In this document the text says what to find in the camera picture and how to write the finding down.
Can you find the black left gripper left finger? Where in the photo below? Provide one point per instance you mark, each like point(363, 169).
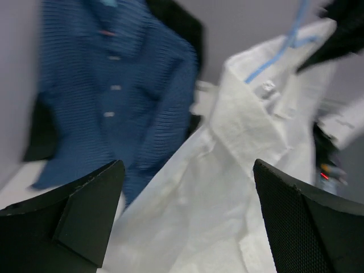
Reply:
point(64, 230)

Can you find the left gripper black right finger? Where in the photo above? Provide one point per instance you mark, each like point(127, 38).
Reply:
point(309, 230)

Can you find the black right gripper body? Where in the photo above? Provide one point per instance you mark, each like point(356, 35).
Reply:
point(348, 36)

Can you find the light blue hanger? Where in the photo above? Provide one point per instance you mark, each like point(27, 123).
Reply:
point(291, 41)

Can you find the white shirt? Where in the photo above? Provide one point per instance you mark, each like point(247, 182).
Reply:
point(201, 211)

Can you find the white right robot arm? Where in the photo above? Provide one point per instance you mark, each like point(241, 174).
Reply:
point(346, 124)

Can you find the black striped shirt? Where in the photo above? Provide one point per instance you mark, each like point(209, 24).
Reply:
point(43, 136)

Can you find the blue plaid shirt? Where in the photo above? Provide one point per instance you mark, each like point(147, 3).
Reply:
point(123, 98)

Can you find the pink hanger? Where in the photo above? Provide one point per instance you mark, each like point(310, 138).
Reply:
point(107, 33)

